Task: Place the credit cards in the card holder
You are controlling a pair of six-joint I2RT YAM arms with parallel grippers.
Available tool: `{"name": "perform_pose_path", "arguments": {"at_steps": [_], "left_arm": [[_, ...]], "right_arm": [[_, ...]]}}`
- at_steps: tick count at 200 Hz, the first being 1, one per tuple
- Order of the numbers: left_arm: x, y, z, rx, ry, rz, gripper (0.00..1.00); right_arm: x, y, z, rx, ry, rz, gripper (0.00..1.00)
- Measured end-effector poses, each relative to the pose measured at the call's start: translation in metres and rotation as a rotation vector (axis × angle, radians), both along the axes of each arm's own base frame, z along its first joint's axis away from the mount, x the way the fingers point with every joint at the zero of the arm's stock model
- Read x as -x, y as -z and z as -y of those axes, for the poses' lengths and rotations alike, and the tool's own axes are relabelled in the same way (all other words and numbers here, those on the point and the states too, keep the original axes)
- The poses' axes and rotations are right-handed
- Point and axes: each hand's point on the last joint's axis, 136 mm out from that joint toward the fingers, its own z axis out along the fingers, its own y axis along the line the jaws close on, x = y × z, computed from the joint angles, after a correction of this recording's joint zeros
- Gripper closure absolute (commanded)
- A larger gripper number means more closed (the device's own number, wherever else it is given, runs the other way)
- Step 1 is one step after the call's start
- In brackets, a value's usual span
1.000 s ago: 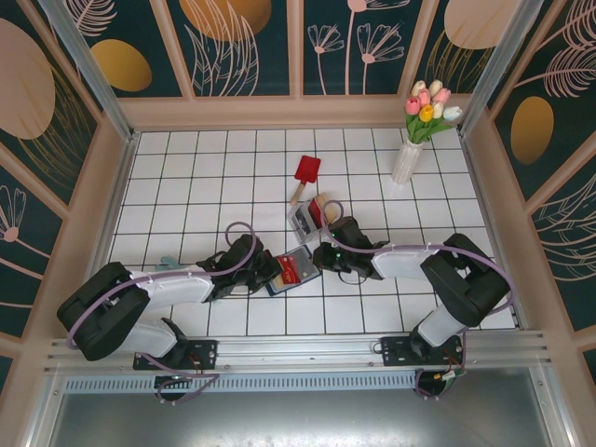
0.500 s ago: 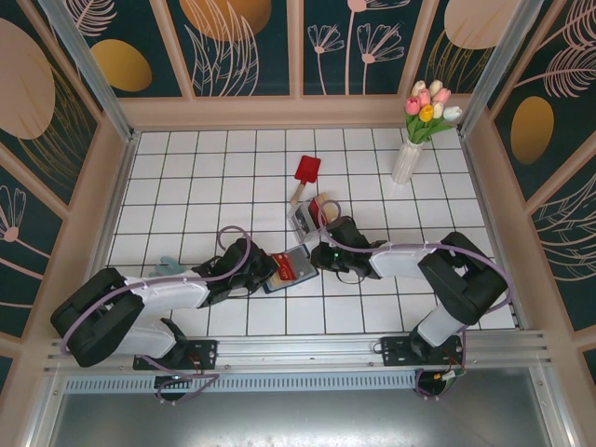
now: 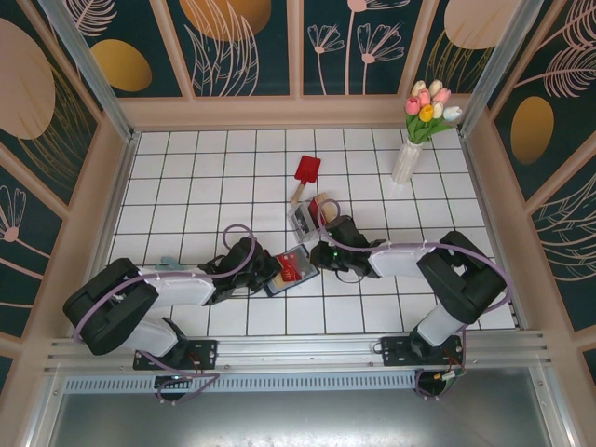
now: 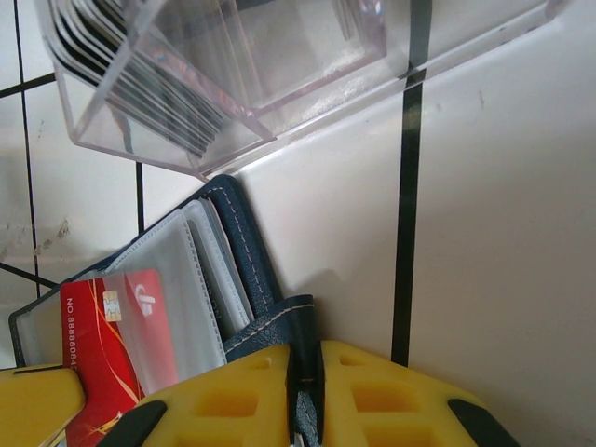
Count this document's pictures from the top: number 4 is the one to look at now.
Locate clear acrylic card box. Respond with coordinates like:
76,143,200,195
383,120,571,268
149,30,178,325
44,0,564,183

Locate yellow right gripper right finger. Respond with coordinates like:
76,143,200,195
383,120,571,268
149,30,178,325
318,339,521,447

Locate black printed card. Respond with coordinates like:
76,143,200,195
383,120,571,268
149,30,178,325
53,0,224,157

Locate red chip card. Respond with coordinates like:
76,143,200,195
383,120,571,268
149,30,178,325
59,268,164,447

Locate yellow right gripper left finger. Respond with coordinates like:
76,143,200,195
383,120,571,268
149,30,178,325
104,344,299,447

